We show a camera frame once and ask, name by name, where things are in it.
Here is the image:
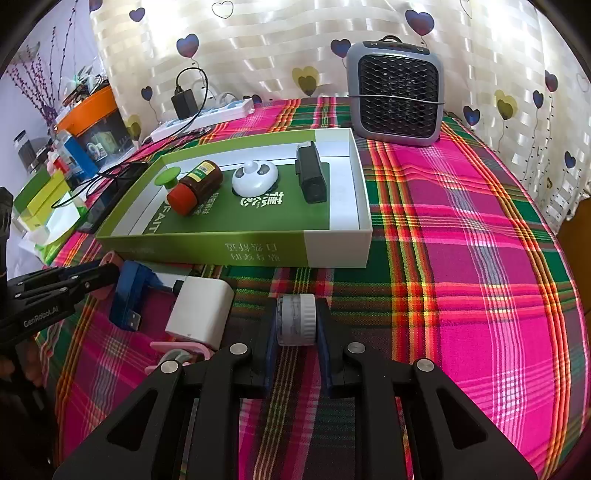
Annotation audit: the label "black phone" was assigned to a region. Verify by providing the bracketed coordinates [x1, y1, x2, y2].
[76, 161, 148, 234]

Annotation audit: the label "orange storage container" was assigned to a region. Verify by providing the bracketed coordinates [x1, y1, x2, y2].
[55, 85, 130, 162]

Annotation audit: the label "black power adapter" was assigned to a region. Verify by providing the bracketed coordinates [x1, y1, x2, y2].
[172, 90, 199, 119]

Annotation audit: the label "grey desk heater fan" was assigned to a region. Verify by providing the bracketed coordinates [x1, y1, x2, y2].
[346, 36, 445, 147]

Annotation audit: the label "black adapter cable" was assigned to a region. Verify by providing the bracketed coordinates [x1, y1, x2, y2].
[175, 67, 211, 121]

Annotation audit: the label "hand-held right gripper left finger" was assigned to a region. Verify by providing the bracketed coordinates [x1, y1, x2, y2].
[53, 300, 279, 480]

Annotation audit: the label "white charger plug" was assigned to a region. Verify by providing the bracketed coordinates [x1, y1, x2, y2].
[165, 276, 235, 352]

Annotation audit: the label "brown bottle with red cap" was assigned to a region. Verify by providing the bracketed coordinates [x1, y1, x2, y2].
[166, 160, 223, 216]

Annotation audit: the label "blue usb hub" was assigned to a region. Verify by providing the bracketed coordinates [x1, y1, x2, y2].
[109, 261, 160, 332]

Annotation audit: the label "white power strip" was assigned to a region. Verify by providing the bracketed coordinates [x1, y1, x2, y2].
[150, 98, 254, 141]

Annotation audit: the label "purple flower branches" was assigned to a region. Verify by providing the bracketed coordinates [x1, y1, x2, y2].
[9, 9, 79, 125]

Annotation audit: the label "black cables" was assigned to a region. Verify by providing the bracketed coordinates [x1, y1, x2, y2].
[69, 161, 148, 204]

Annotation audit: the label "green and white round knob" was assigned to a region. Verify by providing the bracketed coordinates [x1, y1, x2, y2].
[154, 166, 184, 190]

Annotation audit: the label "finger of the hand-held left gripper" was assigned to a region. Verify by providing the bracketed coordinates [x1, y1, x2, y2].
[14, 286, 90, 319]
[9, 258, 122, 296]

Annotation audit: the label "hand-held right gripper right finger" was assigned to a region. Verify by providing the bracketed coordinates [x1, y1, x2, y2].
[315, 299, 539, 480]

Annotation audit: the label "pink green plaid tablecloth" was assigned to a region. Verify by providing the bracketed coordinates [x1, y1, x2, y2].
[34, 97, 591, 480]

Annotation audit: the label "green tissue pack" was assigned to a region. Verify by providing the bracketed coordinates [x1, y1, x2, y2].
[21, 203, 88, 266]

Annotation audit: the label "blue and white box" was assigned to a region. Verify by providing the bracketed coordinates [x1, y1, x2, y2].
[55, 131, 100, 181]

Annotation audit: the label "white ribbed cap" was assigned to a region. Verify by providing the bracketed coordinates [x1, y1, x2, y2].
[276, 294, 318, 347]

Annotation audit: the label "black rectangular device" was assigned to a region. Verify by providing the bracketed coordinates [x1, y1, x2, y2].
[294, 141, 328, 204]

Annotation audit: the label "wooden wardrobe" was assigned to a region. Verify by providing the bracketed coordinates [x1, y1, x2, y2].
[558, 198, 591, 324]

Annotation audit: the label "lime green box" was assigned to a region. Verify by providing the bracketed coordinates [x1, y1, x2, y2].
[13, 166, 70, 232]

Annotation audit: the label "person's left hand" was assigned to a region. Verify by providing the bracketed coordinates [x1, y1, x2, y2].
[0, 357, 44, 386]

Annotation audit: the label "white round panda gadget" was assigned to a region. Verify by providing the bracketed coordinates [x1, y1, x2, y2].
[231, 160, 279, 199]

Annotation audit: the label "pink and white clip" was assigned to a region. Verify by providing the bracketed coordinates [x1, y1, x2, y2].
[145, 340, 213, 377]

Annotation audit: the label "dark jar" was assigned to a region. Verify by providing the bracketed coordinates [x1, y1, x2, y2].
[14, 131, 34, 171]

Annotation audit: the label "white curtain with hearts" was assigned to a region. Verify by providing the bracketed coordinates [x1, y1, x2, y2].
[90, 0, 591, 232]

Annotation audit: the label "green and white cardboard box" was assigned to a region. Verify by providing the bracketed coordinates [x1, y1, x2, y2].
[95, 128, 374, 268]

